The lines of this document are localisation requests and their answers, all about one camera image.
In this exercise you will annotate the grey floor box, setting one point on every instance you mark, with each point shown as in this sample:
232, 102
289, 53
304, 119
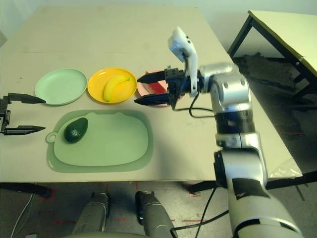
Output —
31, 236

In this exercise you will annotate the yellow plastic plate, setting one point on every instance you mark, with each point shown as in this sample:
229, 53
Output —
96, 86

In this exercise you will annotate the clear plastic bag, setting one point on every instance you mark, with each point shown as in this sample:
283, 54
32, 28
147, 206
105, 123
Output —
284, 171

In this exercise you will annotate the green plastic plate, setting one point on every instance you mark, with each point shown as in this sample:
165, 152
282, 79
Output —
62, 85

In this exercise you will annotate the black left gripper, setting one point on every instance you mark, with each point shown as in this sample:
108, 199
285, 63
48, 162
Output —
4, 116

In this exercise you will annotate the pale grey robot torso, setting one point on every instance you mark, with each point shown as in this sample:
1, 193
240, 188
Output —
104, 235

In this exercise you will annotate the yellow banana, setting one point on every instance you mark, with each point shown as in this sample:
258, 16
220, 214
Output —
112, 89

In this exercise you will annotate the dark floor rug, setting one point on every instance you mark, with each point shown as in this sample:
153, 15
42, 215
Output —
267, 69

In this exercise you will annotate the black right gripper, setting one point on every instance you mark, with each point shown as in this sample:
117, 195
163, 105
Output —
175, 83

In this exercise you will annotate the grey left robot leg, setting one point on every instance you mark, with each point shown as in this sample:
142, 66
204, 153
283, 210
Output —
94, 213

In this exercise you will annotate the grey robot leg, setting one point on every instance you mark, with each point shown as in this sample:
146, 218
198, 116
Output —
94, 213
153, 213

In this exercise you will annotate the grey right robot leg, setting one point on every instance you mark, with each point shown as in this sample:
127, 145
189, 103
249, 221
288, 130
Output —
153, 213

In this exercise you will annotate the black-framed side table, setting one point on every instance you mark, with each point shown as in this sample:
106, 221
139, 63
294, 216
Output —
284, 27

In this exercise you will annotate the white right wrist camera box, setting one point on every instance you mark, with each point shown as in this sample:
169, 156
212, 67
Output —
190, 57

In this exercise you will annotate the pink plastic plate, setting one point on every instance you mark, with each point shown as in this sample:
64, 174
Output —
142, 89

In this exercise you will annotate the green cutting board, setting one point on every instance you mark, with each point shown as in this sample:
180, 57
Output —
111, 141

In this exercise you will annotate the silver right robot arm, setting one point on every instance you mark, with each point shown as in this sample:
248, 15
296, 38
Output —
230, 99

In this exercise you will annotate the dark green avocado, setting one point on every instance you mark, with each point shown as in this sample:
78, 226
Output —
75, 131

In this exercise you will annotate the red watermelon slice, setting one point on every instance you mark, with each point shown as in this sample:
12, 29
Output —
157, 88

